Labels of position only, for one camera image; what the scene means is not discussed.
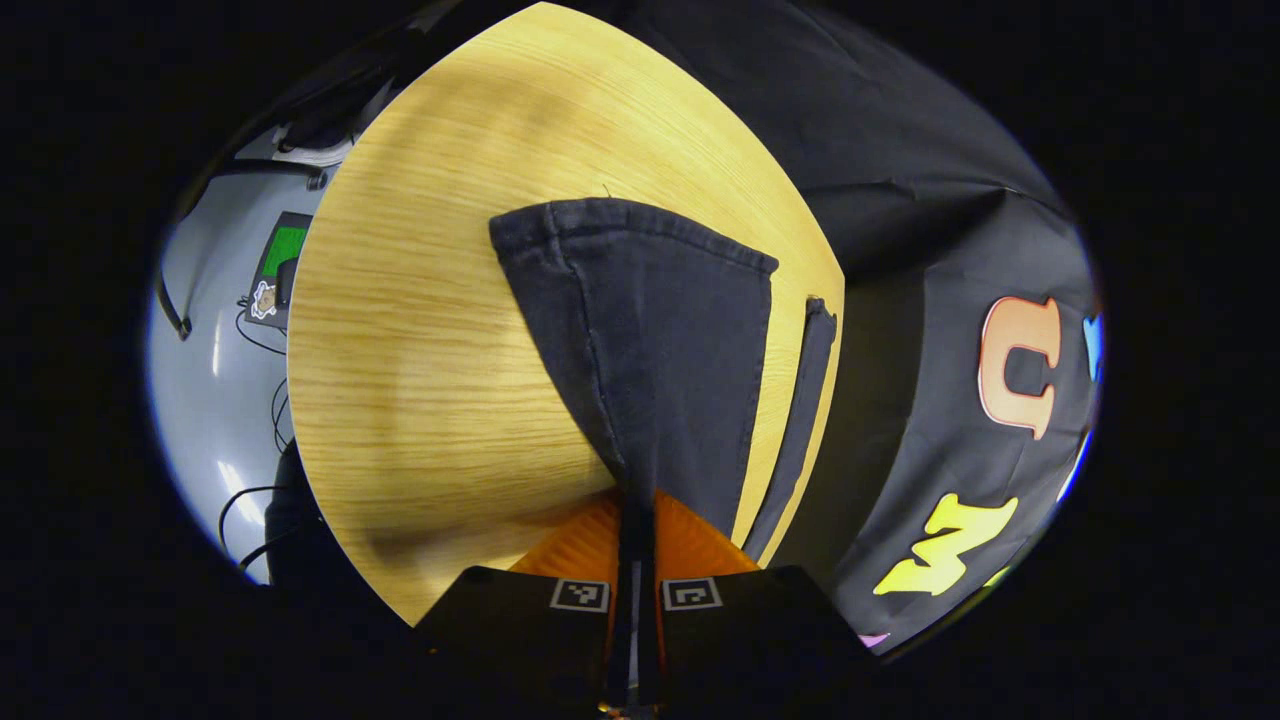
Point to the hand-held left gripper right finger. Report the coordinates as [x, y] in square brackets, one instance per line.
[760, 620]

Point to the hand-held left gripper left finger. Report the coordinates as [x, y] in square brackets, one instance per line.
[520, 625]

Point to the black jeans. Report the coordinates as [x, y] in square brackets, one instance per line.
[650, 350]

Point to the dark bulky object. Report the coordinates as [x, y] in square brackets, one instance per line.
[295, 520]

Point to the green screen device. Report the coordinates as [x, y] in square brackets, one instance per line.
[285, 250]

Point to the black backdrop cloth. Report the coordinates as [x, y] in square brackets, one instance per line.
[900, 150]

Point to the black curved metal frame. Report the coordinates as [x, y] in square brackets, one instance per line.
[280, 170]

